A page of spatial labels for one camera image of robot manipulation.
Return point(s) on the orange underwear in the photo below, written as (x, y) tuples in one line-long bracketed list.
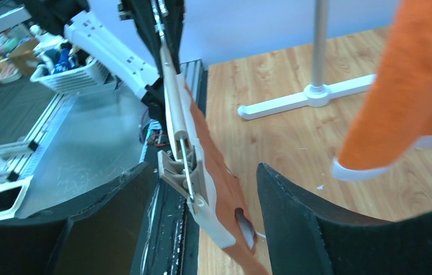
[(397, 112)]

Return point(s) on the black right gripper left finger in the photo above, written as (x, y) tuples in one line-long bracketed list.
[(93, 233)]

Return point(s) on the white laundry basket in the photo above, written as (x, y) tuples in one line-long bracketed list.
[(95, 74)]

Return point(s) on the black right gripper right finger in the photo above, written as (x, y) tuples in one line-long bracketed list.
[(307, 234)]

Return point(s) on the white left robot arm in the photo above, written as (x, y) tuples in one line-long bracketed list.
[(75, 21)]

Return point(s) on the metal clothes rack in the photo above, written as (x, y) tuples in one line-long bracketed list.
[(317, 93)]

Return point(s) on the beige hanger of brown underwear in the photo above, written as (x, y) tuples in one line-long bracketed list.
[(177, 172)]

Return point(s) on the brown underwear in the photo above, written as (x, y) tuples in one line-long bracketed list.
[(225, 217)]

